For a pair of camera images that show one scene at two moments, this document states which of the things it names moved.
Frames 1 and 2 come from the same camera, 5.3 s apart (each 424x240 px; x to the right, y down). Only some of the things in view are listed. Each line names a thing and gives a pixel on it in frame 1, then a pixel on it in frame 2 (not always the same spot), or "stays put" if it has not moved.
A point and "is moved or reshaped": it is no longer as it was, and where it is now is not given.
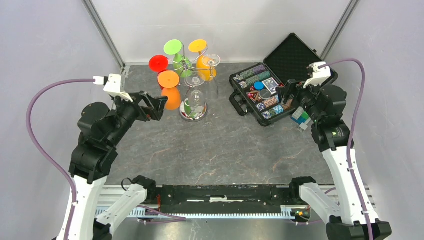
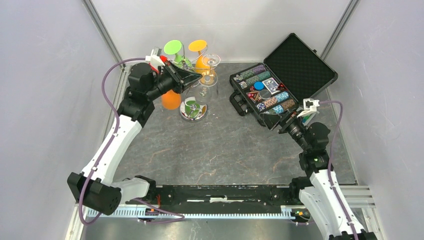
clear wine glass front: x=196 y=102 is moved or reshaped
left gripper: x=146 y=112 → x=184 y=78
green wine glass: x=181 y=63 stays put
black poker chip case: x=253 y=91 stays put
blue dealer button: x=259 y=85 stays put
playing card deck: x=271 y=85 stays put
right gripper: x=290 y=88 → x=287 y=118
